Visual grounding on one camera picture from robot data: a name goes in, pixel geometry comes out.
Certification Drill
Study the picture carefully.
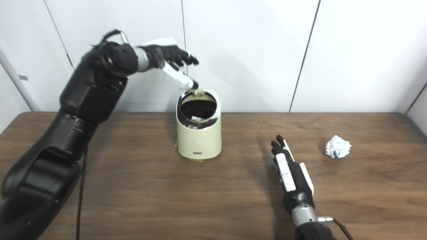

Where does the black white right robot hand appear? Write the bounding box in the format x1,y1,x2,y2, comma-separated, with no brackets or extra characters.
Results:
271,135,315,214

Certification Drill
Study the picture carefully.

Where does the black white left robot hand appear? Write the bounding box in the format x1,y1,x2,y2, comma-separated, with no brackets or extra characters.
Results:
148,38,200,90

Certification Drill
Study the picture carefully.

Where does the white paper ball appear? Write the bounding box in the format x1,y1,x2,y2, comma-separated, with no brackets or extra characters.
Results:
325,135,352,159

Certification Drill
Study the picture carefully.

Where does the cream-colored plastic bin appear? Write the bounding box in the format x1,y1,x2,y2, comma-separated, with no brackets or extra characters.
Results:
176,87,222,160

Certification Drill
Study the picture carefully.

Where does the black bin liner bag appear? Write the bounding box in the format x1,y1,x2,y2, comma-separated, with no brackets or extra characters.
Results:
180,100,217,129

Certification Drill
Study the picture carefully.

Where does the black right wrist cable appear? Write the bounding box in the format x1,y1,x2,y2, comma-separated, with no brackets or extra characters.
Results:
317,216,354,240

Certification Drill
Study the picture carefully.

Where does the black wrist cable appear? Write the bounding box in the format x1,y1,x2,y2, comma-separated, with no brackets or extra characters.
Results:
317,216,354,240
75,29,129,240

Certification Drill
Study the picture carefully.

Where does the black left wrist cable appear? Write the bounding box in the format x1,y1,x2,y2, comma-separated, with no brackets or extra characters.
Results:
75,29,129,240

